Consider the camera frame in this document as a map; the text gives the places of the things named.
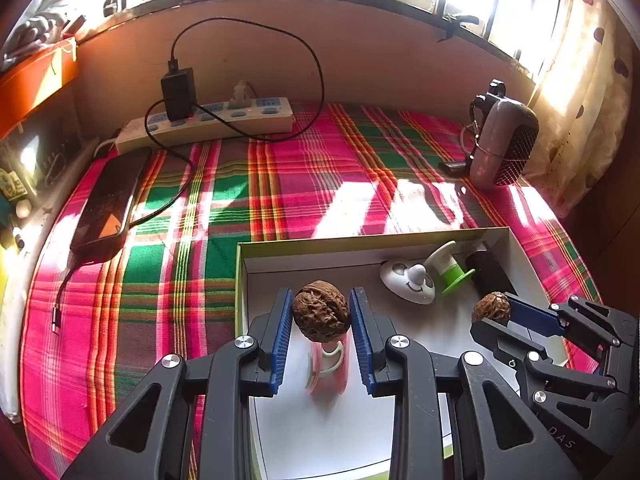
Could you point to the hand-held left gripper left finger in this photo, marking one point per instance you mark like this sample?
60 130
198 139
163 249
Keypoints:
282 335

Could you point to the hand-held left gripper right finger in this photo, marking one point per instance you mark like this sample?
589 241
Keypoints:
361 340

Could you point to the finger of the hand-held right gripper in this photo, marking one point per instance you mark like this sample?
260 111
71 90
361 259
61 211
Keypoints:
500 342
535 317

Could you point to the brown wrinkled walnut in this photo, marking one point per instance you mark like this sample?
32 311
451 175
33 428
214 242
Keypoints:
490 307
320 310

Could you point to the green and white cardboard box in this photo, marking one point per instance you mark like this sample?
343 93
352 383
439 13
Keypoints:
425 340

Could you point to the black rectangular device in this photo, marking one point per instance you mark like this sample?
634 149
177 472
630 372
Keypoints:
487 272

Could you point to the white smiley-face gadget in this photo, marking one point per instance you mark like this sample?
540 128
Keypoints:
400 280

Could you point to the green and white spool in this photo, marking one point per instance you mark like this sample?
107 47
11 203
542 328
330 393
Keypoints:
445 262

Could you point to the plaid tablecloth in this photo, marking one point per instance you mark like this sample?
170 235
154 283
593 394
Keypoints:
300 185

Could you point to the grey desktop fan heater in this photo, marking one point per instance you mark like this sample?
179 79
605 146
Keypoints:
500 140

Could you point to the white power strip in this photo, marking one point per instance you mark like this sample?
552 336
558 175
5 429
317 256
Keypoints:
280 122

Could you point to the cream dotted curtain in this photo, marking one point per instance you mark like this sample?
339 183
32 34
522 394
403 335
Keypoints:
590 110

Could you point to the black smartphone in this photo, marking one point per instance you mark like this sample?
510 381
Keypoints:
107 200

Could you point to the black charger adapter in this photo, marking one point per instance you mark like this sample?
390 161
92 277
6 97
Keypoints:
177 92

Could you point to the small green picture card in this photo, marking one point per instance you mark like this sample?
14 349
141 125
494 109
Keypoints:
12 183

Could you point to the orange storage box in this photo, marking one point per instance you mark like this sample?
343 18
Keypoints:
35 80

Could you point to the small black sill latch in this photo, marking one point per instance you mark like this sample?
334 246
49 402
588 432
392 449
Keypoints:
111 9

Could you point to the white plastic bag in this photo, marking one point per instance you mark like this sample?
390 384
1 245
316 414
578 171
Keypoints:
35 30

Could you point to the white wall plug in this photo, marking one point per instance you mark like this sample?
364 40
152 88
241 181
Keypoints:
241 94

